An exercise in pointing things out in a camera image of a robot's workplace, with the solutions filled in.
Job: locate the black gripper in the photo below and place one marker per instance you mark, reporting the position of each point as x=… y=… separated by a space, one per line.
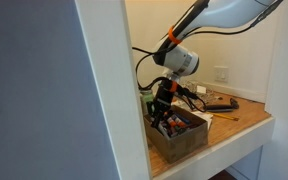
x=164 y=98

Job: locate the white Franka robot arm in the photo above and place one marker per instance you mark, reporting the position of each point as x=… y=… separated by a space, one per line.
x=224 y=13

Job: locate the brown cardboard box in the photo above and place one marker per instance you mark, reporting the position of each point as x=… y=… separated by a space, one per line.
x=180 y=145

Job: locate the orange cap glue stick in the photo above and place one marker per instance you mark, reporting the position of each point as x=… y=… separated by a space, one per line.
x=171 y=122
x=179 y=121

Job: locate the white marker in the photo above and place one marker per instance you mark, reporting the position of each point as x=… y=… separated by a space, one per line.
x=164 y=131

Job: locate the green glass jar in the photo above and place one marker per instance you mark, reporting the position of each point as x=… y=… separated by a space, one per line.
x=147 y=100

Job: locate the green marker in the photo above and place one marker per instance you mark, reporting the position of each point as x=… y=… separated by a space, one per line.
x=180 y=130

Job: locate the blue marker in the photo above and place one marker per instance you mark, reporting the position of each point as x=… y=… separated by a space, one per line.
x=184 y=119

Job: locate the white paper sheets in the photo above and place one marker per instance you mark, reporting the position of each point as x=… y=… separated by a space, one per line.
x=205 y=117

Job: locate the white power adapter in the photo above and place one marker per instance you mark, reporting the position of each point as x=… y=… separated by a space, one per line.
x=201 y=89

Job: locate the yellow pencil worn eraser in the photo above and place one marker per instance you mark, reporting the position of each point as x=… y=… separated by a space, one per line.
x=227 y=116

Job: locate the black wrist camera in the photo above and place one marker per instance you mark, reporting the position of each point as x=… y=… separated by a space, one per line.
x=185 y=92

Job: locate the white wall outlet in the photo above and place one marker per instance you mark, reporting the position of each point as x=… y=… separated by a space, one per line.
x=221 y=74

